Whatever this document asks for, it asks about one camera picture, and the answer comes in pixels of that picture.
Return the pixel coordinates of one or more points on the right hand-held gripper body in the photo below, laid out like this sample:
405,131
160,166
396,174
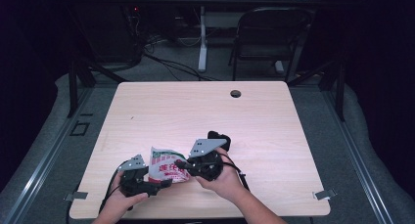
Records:
207,163

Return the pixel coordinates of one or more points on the white desk leg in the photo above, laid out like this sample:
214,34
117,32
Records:
203,38

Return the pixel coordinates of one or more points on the person's left hand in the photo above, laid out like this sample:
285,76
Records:
119,201

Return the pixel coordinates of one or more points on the black metal stand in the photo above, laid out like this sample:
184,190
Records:
340,93
73,87

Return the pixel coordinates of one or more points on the black folding chair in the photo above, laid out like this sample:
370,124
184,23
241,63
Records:
270,31

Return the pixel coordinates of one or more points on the aluminium floor rail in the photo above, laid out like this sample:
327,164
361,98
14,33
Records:
355,162
39,171

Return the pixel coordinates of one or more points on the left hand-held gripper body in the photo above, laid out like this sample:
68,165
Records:
133,181

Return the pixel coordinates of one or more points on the dark computer tower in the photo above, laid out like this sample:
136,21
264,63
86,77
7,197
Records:
120,35

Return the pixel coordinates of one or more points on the red white green plastic bag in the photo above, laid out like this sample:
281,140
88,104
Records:
166,167

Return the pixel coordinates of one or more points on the person's right hand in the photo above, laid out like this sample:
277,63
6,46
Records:
225,181

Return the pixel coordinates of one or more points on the white desk foot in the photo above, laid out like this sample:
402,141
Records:
279,67

